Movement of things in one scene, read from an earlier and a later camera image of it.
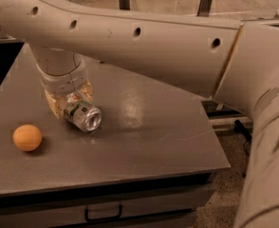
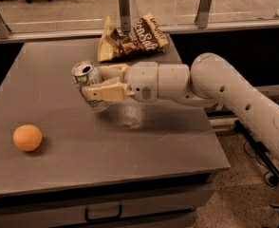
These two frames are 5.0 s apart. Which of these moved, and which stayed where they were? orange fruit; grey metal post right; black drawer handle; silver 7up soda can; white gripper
Moved: silver 7up soda can; white gripper
Stayed: black drawer handle; grey metal post right; orange fruit
